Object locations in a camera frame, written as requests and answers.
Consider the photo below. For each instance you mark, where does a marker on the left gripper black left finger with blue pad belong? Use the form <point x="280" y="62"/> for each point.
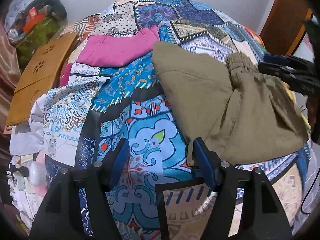
<point x="75" y="205"/>

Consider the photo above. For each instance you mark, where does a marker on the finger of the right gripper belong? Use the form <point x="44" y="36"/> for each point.
<point x="302" y="84"/>
<point x="290" y="61"/>

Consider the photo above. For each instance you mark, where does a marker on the olive khaki pants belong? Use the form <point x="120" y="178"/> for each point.
<point x="244" y="116"/>

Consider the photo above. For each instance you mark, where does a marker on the white lotion pump bottle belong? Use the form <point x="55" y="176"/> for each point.
<point x="34" y="172"/>

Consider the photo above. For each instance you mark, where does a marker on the blue patchwork bedspread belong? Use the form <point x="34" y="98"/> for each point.
<point x="159" y="195"/>

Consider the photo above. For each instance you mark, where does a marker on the orange wooden lap table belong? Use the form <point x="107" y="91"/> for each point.
<point x="40" y="75"/>

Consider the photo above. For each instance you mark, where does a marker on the striped brown curtain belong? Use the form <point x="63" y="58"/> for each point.
<point x="10" y="75"/>

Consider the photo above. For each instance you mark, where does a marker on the pink folded garment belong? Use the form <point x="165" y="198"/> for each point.
<point x="110" y="51"/>

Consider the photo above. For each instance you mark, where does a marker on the green bag of clutter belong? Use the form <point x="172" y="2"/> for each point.
<point x="39" y="35"/>

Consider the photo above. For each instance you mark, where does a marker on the orange box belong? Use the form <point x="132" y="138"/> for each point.
<point x="33" y="18"/>

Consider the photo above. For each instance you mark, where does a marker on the dark grey neck pillow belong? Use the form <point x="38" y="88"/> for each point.
<point x="51" y="7"/>

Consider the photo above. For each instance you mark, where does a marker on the brown wooden door frame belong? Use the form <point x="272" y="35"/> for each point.
<point x="284" y="28"/>

